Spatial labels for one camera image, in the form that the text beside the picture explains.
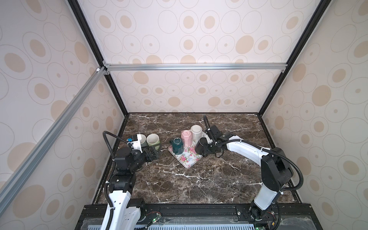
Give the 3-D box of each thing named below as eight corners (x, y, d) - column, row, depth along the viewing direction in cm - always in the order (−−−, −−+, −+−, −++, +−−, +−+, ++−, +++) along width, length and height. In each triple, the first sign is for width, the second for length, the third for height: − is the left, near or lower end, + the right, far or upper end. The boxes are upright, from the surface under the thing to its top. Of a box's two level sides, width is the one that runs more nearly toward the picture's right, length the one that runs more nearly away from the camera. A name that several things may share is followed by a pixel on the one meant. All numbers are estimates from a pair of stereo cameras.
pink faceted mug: (181, 147, 102) (181, 138, 93) (181, 138, 106) (181, 129, 98) (192, 147, 102) (192, 138, 93) (192, 138, 106) (192, 129, 98)
